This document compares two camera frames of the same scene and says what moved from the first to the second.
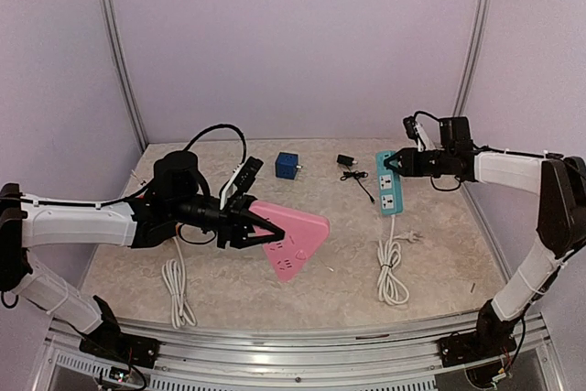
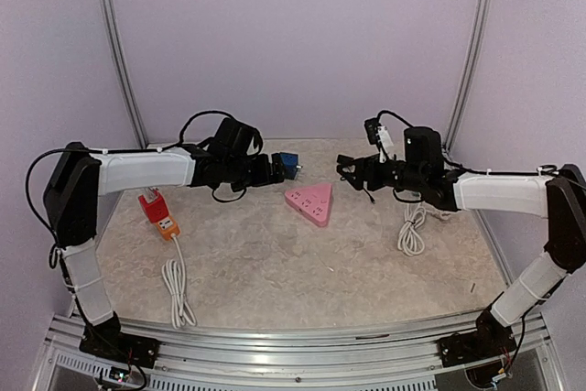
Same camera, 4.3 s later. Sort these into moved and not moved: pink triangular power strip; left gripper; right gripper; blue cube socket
Moved: pink triangular power strip; left gripper; right gripper
Not moved: blue cube socket
